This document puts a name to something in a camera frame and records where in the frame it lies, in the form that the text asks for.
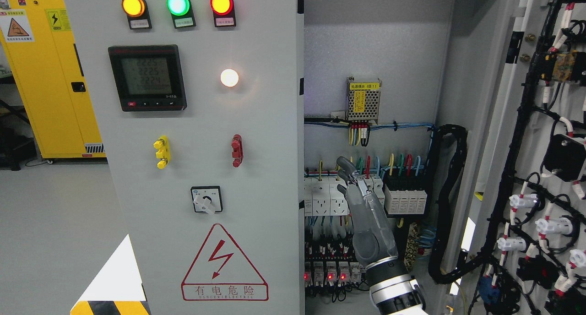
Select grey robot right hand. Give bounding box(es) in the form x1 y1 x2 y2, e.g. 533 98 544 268
336 156 398 269

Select grey cabinet door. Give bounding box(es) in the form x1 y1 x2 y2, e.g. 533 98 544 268
427 0 585 315
65 0 304 315

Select lower row relays and breakers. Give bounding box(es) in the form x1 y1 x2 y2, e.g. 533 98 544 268
303 234 366 291

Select black surge protector block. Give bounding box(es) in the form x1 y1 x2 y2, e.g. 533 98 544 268
383 174 429 217

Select upper row circuit breakers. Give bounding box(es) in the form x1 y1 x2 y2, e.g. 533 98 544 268
304 173 385 217

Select metal mesh power supply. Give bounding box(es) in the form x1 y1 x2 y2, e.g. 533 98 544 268
346 76 382 122

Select red electric hazard sticker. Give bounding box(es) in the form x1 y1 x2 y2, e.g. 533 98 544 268
181 223 269 302

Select red terminal posts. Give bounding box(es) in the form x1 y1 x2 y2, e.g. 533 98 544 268
231 134 244 168

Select white indicator light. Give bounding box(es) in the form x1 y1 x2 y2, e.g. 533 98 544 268
220 68 240 87

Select yellow terminal posts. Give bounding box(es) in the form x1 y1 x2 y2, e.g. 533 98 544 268
153 135 171 169

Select black digital power meter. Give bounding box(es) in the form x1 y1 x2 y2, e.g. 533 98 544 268
108 44 188 111

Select red indicator light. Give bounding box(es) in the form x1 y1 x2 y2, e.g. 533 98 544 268
211 0 236 27

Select green indicator light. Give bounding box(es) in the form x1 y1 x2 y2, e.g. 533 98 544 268
167 0 196 29

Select yellow indicator light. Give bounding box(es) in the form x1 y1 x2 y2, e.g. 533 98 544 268
121 0 152 30

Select yellow safety cabinet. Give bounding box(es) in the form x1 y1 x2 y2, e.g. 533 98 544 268
1 0 105 160

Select black right cable conduit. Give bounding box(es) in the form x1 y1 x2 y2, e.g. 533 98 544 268
428 124 486 285

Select black white selector switch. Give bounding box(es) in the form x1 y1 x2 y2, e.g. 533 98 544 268
190 185 223 215

